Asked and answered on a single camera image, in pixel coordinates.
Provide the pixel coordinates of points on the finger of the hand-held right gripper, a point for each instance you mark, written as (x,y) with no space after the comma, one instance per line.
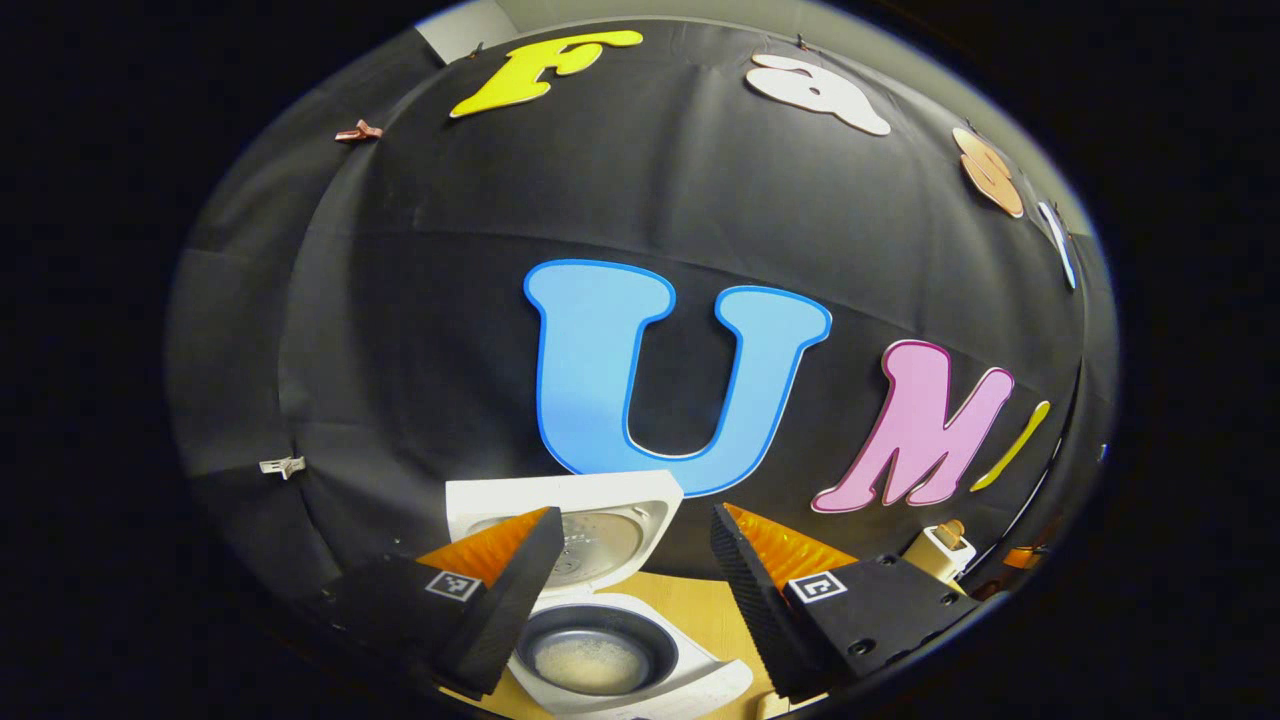
(1025,557)

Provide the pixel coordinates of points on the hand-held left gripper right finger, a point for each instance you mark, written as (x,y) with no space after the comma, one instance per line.
(755,600)

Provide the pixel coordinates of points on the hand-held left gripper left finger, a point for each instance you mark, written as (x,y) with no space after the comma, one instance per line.
(520,600)

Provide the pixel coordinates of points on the white rice grains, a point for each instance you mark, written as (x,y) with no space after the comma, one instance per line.
(590,665)

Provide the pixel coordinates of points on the white rice cooker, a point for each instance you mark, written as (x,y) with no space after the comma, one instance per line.
(560,490)

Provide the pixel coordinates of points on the brown bread slice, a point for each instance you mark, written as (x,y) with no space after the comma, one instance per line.
(950,533)

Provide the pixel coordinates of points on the white toaster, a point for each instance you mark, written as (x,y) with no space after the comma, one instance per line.
(935,560)

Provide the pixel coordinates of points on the white cloth clip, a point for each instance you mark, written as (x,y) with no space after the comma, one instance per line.
(282,467)

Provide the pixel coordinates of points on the black backdrop cloth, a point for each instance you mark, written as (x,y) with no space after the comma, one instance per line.
(400,350)

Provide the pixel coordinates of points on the brown cloth clip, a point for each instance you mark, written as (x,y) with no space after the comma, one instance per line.
(358,131)

